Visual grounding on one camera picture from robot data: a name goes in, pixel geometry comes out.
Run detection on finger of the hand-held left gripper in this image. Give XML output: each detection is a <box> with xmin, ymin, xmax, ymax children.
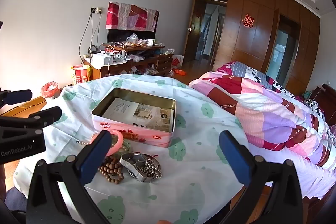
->
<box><xmin>0</xmin><ymin>106</ymin><xmax>63</xmax><ymax>135</ymax></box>
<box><xmin>0</xmin><ymin>90</ymin><xmax>33</xmax><ymax>107</ymax></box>

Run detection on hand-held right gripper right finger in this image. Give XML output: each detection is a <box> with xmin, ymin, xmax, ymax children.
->
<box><xmin>219</xmin><ymin>130</ymin><xmax>303</xmax><ymax>224</ymax></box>

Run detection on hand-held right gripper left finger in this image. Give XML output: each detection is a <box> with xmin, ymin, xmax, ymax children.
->
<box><xmin>26</xmin><ymin>130</ymin><xmax>113</xmax><ymax>224</ymax></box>

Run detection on brown wooden bead bracelet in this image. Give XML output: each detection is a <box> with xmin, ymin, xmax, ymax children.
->
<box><xmin>98</xmin><ymin>155</ymin><xmax>124</xmax><ymax>184</ymax></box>

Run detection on pink bangle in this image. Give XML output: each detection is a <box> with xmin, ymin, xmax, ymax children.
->
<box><xmin>106</xmin><ymin>130</ymin><xmax>124</xmax><ymax>156</ymax></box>

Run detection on green jade bangle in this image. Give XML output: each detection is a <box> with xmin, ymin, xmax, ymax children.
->
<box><xmin>115</xmin><ymin>139</ymin><xmax>132</xmax><ymax>156</ymax></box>

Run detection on pink metal tin box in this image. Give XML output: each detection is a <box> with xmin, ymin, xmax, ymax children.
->
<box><xmin>92</xmin><ymin>88</ymin><xmax>176</xmax><ymax>148</ymax></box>

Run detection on silver bead necklace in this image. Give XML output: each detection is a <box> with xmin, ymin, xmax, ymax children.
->
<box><xmin>134</xmin><ymin>155</ymin><xmax>163</xmax><ymax>179</ymax></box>

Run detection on waste bin with red bag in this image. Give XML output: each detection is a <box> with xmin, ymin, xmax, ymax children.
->
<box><xmin>41</xmin><ymin>81</ymin><xmax>59</xmax><ymax>99</ymax></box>

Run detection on white cloth with green clouds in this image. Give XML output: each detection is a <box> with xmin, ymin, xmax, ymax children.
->
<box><xmin>13</xmin><ymin>74</ymin><xmax>263</xmax><ymax>224</ymax></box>

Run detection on person's dark blue clothing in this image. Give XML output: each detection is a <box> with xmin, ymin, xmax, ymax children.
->
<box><xmin>4</xmin><ymin>186</ymin><xmax>28</xmax><ymax>212</ymax></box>

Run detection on red and yellow bag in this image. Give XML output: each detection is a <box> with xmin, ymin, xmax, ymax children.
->
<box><xmin>70</xmin><ymin>65</ymin><xmax>91</xmax><ymax>85</ymax></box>

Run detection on patchwork quilt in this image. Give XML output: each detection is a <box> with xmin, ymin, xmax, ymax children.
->
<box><xmin>189</xmin><ymin>61</ymin><xmax>336</xmax><ymax>170</ymax></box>

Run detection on printed paper booklet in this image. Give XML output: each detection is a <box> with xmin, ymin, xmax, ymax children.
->
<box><xmin>102</xmin><ymin>98</ymin><xmax>176</xmax><ymax>133</ymax></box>

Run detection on white box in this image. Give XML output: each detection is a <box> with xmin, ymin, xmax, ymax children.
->
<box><xmin>92</xmin><ymin>53</ymin><xmax>114</xmax><ymax>66</ymax></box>

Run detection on pink bed sheet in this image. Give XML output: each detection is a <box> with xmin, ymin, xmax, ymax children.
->
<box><xmin>289</xmin><ymin>156</ymin><xmax>336</xmax><ymax>199</ymax></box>

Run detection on dark wooden headboard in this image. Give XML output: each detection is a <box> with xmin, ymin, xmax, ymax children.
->
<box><xmin>302</xmin><ymin>84</ymin><xmax>336</xmax><ymax>130</ymax></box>

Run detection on black television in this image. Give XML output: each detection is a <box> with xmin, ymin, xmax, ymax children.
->
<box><xmin>107</xmin><ymin>27</ymin><xmax>157</xmax><ymax>44</ymax></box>

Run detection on brown wooden wardrobe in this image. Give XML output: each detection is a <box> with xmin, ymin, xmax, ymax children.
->
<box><xmin>193</xmin><ymin>0</ymin><xmax>322</xmax><ymax>95</ymax></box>

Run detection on brown wooden television cabinet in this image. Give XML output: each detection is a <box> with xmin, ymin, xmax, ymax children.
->
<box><xmin>84</xmin><ymin>44</ymin><xmax>174</xmax><ymax>81</ymax></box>

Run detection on brown wooden door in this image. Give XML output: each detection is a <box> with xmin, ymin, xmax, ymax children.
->
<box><xmin>183</xmin><ymin>0</ymin><xmax>205</xmax><ymax>64</ymax></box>

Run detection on red pink patchwork cover cloth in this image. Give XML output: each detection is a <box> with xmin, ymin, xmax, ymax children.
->
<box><xmin>106</xmin><ymin>2</ymin><xmax>160</xmax><ymax>31</ymax></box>

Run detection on small bead chain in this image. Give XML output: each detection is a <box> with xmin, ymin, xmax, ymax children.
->
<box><xmin>76</xmin><ymin>133</ymin><xmax>99</xmax><ymax>146</ymax></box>

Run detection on hanging power cables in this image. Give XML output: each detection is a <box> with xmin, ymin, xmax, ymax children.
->
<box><xmin>79</xmin><ymin>13</ymin><xmax>102</xmax><ymax>60</ymax></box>

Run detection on red paper wall decoration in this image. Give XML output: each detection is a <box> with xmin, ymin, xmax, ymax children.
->
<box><xmin>242</xmin><ymin>13</ymin><xmax>255</xmax><ymax>29</ymax></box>

